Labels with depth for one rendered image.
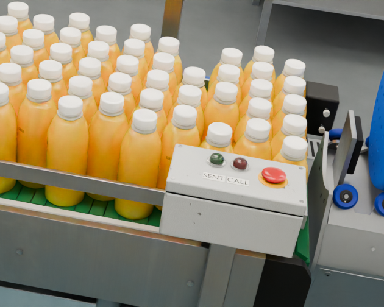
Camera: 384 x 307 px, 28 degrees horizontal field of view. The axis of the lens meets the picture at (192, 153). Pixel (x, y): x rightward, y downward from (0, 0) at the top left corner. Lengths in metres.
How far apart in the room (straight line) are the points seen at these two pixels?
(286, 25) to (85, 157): 3.23
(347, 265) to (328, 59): 2.80
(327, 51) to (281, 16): 0.44
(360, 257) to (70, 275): 0.52
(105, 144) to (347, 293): 0.55
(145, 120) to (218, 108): 0.18
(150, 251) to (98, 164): 0.17
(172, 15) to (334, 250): 0.64
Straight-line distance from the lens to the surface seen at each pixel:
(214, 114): 1.34
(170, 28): 1.71
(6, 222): 1.33
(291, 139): 1.23
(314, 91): 1.59
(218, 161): 1.11
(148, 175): 1.25
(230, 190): 1.07
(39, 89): 1.27
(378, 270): 1.43
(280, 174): 1.11
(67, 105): 1.23
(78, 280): 1.38
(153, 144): 1.23
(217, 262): 1.19
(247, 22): 4.36
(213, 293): 1.24
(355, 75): 4.04
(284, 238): 1.12
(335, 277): 1.45
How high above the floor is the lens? 1.73
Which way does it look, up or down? 34 degrees down
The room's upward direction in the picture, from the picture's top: 10 degrees clockwise
